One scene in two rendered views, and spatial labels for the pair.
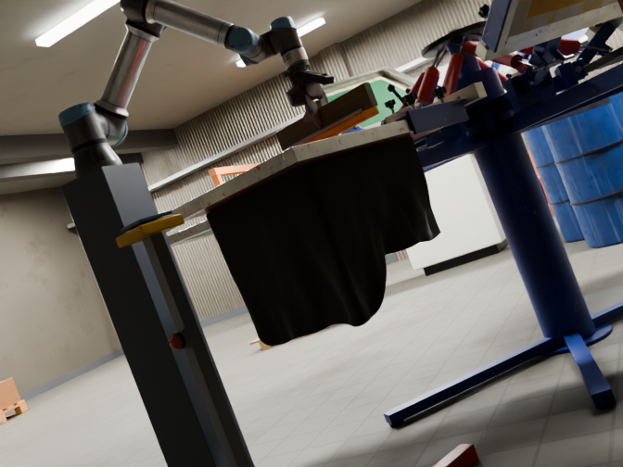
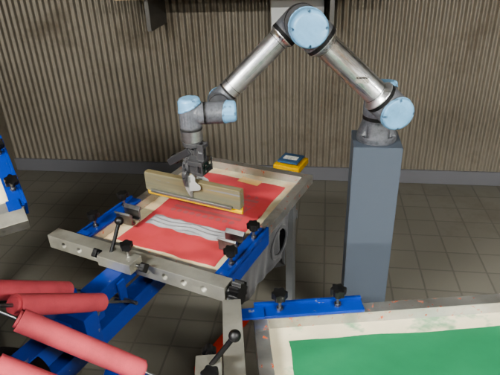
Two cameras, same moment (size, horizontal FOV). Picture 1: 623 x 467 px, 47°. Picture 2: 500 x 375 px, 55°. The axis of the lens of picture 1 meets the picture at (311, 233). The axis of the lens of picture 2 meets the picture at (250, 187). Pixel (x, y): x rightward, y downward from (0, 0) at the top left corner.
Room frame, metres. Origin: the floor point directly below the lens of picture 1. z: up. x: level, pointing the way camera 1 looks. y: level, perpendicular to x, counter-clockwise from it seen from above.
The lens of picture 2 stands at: (3.77, -0.42, 1.91)
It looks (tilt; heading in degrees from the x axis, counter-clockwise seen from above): 28 degrees down; 163
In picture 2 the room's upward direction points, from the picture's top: 2 degrees counter-clockwise
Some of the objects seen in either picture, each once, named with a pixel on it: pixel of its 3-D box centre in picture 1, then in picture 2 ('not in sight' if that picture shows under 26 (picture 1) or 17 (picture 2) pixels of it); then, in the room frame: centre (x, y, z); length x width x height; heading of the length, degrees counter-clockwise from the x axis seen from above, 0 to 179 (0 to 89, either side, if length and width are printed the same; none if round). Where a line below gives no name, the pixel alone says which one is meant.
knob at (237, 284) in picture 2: not in sight; (233, 291); (2.72, -0.16, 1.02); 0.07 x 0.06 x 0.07; 136
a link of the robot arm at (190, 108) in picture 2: (285, 36); (190, 113); (2.23, -0.14, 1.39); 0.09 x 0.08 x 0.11; 77
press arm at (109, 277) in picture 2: not in sight; (109, 282); (2.55, -0.49, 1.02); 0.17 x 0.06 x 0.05; 136
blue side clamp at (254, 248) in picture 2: not in sight; (242, 257); (2.52, -0.07, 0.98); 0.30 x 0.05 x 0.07; 136
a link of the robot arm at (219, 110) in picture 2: (256, 48); (219, 110); (2.24, -0.05, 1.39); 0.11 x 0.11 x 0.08; 77
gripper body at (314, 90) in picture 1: (302, 84); (196, 157); (2.24, -0.14, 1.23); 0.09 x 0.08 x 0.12; 45
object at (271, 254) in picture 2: not in sight; (257, 253); (2.24, 0.07, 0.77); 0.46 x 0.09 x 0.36; 136
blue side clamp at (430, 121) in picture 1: (433, 118); (111, 222); (2.13, -0.46, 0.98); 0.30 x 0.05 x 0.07; 136
